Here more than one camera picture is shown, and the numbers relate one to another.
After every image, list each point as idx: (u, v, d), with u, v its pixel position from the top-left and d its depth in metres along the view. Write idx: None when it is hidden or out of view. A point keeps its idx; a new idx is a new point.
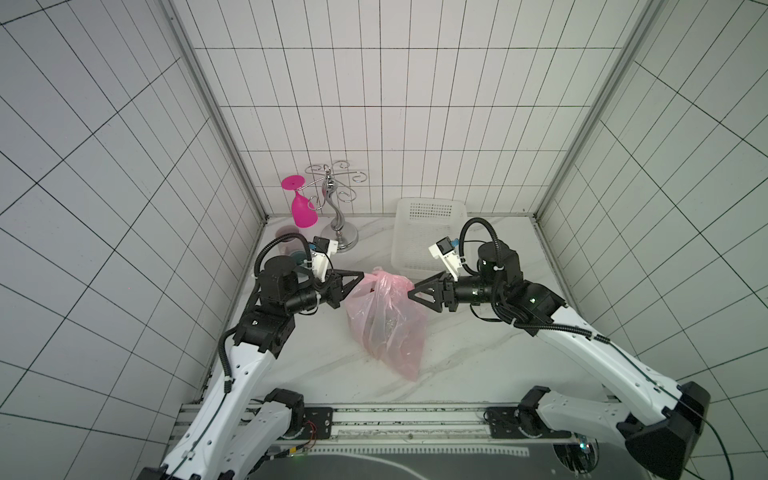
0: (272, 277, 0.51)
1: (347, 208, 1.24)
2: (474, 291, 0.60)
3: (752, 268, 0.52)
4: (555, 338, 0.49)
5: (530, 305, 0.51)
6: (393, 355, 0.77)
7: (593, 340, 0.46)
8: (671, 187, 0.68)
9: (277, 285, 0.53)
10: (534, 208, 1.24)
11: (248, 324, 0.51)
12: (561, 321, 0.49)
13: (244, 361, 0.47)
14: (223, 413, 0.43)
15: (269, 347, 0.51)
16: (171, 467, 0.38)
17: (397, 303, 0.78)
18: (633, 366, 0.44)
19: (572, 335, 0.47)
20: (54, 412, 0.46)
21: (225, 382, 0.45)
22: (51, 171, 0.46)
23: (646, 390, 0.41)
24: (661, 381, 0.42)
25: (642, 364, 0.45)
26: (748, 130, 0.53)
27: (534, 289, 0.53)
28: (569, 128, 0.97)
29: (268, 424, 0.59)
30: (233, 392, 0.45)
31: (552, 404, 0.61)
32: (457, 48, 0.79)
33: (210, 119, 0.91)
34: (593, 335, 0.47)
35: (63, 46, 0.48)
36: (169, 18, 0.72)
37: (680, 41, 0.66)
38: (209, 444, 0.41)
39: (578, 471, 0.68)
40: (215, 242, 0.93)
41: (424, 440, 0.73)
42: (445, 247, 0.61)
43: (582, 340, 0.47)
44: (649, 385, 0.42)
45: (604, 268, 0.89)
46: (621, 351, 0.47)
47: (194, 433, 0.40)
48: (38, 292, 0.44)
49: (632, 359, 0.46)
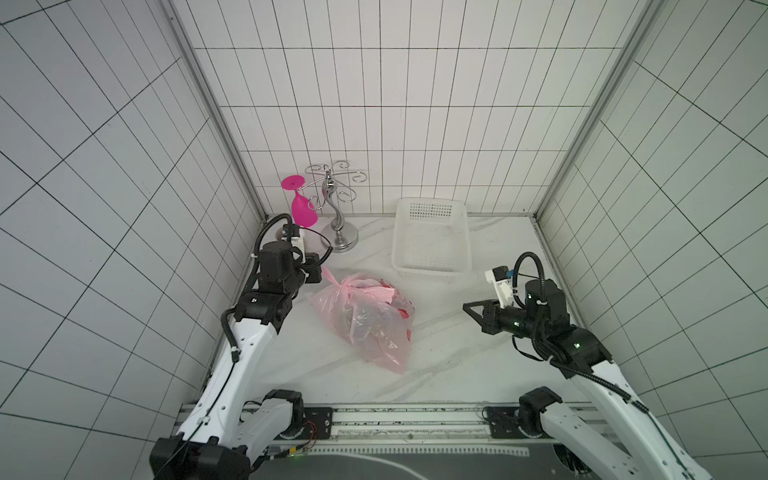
0: (273, 254, 0.55)
1: (347, 208, 1.24)
2: (516, 323, 0.62)
3: (753, 269, 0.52)
4: (590, 390, 0.48)
5: (572, 348, 0.51)
6: (363, 343, 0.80)
7: (630, 403, 0.46)
8: (671, 187, 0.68)
9: (277, 261, 0.57)
10: (534, 208, 1.24)
11: (248, 302, 0.52)
12: (601, 374, 0.48)
13: (248, 334, 0.48)
14: (233, 381, 0.44)
15: (271, 321, 0.53)
16: (189, 433, 0.39)
17: (354, 297, 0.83)
18: (666, 445, 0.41)
19: (609, 392, 0.47)
20: (56, 412, 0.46)
21: (232, 353, 0.46)
22: (51, 171, 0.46)
23: (672, 470, 0.40)
24: (694, 469, 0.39)
25: (677, 445, 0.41)
26: (748, 130, 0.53)
27: (581, 333, 0.53)
28: (569, 128, 0.97)
29: (273, 415, 0.60)
30: (241, 362, 0.46)
31: (559, 419, 0.61)
32: (457, 48, 0.79)
33: (210, 119, 0.91)
34: (632, 398, 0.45)
35: (62, 45, 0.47)
36: (169, 18, 0.72)
37: (681, 40, 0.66)
38: (223, 410, 0.41)
39: (578, 471, 0.68)
40: (215, 242, 0.93)
41: (424, 440, 0.73)
42: (500, 275, 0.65)
43: (618, 401, 0.46)
44: (678, 468, 0.40)
45: (604, 268, 0.89)
46: (659, 426, 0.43)
47: (207, 402, 0.41)
48: (39, 292, 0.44)
49: (667, 437, 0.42)
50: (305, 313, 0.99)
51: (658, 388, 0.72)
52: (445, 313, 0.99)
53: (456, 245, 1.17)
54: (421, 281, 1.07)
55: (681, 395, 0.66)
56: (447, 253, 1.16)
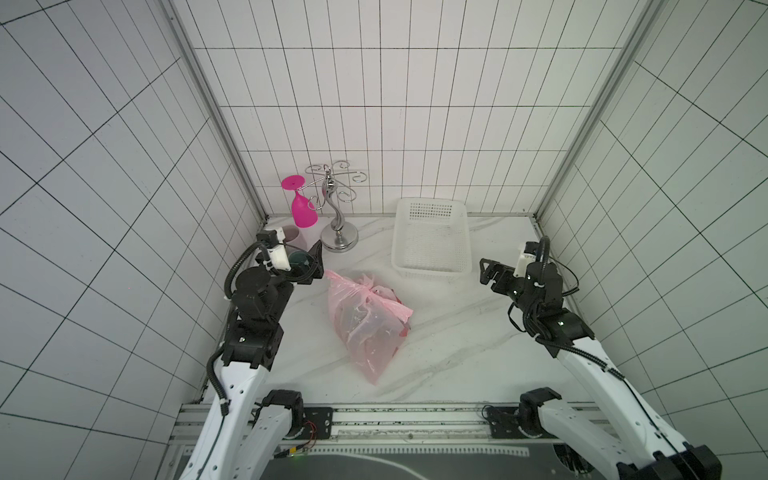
0: (248, 297, 0.48)
1: (347, 208, 1.24)
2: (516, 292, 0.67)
3: (753, 268, 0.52)
4: (572, 361, 0.51)
5: (558, 327, 0.55)
6: (355, 348, 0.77)
7: (608, 372, 0.48)
8: (670, 187, 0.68)
9: (255, 303, 0.50)
10: (534, 208, 1.24)
11: (236, 342, 0.50)
12: (583, 347, 0.52)
13: (237, 381, 0.46)
14: (223, 436, 0.42)
15: (261, 362, 0.51)
16: None
17: (371, 303, 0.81)
18: (641, 408, 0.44)
19: (588, 361, 0.50)
20: (55, 412, 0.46)
21: (221, 405, 0.44)
22: (51, 171, 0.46)
23: (643, 428, 0.42)
24: (665, 430, 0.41)
25: (652, 410, 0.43)
26: (748, 130, 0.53)
27: (569, 314, 0.57)
28: (569, 128, 0.97)
29: (268, 431, 0.58)
30: (231, 413, 0.44)
31: (558, 412, 0.60)
32: (457, 48, 0.79)
33: (210, 119, 0.91)
34: (609, 365, 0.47)
35: (63, 46, 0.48)
36: (169, 19, 0.72)
37: (680, 40, 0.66)
38: (214, 470, 0.40)
39: (578, 471, 0.68)
40: (215, 242, 0.93)
41: (424, 440, 0.73)
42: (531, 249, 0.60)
43: (597, 370, 0.49)
44: (650, 429, 0.42)
45: (604, 268, 0.89)
46: (635, 393, 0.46)
47: (198, 462, 0.40)
48: (38, 292, 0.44)
49: (643, 402, 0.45)
50: (305, 313, 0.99)
51: (658, 388, 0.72)
52: (445, 313, 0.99)
53: (456, 244, 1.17)
54: (421, 281, 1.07)
55: (681, 396, 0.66)
56: (447, 253, 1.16)
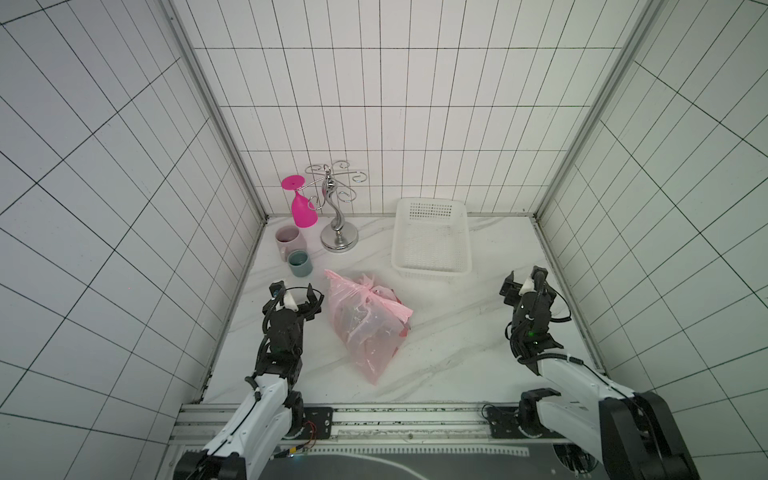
0: (280, 335, 0.63)
1: (347, 208, 1.24)
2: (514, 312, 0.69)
3: (753, 268, 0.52)
4: (547, 366, 0.60)
5: (535, 348, 0.64)
6: (355, 348, 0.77)
7: (569, 361, 0.57)
8: (670, 187, 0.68)
9: (285, 339, 0.65)
10: (534, 208, 1.24)
11: (268, 365, 0.62)
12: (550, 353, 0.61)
13: (269, 382, 0.57)
14: (254, 413, 0.51)
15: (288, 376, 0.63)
16: (213, 449, 0.44)
17: (371, 303, 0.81)
18: (596, 378, 0.51)
19: (554, 360, 0.58)
20: (55, 412, 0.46)
21: (255, 393, 0.54)
22: (51, 171, 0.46)
23: (601, 390, 0.47)
24: (616, 386, 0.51)
25: (603, 376, 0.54)
26: (748, 130, 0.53)
27: (546, 337, 0.68)
28: (569, 128, 0.97)
29: (270, 427, 0.59)
30: (261, 401, 0.54)
31: (555, 404, 0.60)
32: (457, 48, 0.79)
33: (210, 119, 0.91)
34: (568, 356, 0.59)
35: (63, 46, 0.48)
36: (169, 18, 0.72)
37: (680, 40, 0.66)
38: (243, 434, 0.47)
39: (578, 471, 0.68)
40: (215, 243, 0.93)
41: (424, 440, 0.73)
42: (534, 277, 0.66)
43: (560, 362, 0.57)
44: (604, 387, 0.48)
45: (604, 268, 0.89)
46: (590, 370, 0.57)
47: (229, 428, 0.47)
48: (38, 292, 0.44)
49: (599, 375, 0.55)
50: None
51: (658, 388, 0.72)
52: (445, 313, 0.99)
53: (456, 244, 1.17)
54: (421, 281, 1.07)
55: (681, 395, 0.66)
56: (447, 252, 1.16)
